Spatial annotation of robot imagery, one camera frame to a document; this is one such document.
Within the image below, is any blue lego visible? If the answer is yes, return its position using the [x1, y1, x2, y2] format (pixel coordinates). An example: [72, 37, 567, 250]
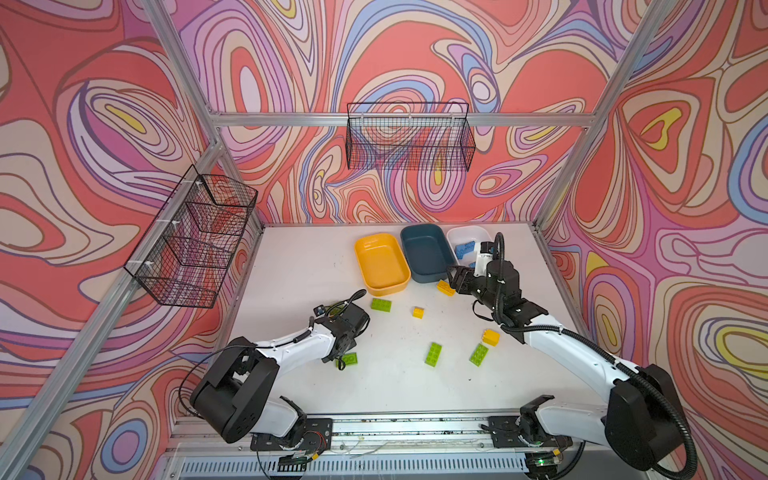
[454, 241, 476, 261]

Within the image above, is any aluminium front rail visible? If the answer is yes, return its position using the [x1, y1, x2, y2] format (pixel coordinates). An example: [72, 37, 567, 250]
[161, 410, 655, 463]

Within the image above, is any black wire basket wall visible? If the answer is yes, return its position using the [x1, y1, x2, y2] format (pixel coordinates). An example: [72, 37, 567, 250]
[123, 166, 258, 309]
[345, 100, 476, 172]

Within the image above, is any black wire basket back wall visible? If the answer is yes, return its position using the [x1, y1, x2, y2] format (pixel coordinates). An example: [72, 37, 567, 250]
[345, 100, 476, 172]

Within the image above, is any yellow sloped lego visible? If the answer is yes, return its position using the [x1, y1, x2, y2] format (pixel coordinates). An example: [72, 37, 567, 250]
[437, 280, 456, 297]

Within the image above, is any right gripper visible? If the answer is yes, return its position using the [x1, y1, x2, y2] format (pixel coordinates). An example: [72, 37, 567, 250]
[444, 264, 501, 313]

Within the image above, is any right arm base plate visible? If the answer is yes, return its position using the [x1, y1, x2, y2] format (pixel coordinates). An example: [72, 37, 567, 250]
[480, 415, 573, 450]

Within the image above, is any green lego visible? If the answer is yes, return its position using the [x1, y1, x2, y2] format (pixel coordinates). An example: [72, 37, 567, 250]
[371, 298, 392, 313]
[469, 343, 489, 367]
[424, 342, 442, 368]
[338, 352, 358, 369]

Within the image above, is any dark teal plastic bin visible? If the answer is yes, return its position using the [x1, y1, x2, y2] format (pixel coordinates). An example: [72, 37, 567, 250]
[400, 224, 456, 284]

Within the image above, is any white plastic bin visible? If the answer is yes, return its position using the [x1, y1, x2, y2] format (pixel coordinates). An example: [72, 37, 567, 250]
[446, 225, 494, 277]

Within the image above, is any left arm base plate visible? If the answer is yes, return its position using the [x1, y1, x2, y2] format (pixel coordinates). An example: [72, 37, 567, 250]
[250, 417, 334, 454]

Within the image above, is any yellow plastic bin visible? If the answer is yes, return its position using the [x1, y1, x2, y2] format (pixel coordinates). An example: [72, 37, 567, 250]
[354, 233, 411, 297]

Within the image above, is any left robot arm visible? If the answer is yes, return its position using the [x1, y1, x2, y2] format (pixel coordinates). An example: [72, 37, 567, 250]
[180, 289, 370, 450]

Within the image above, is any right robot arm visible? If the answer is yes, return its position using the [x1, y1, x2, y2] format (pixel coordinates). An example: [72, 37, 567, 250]
[447, 259, 698, 479]

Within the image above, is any black wire basket left wall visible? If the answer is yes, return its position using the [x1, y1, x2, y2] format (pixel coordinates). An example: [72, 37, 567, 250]
[123, 166, 258, 309]

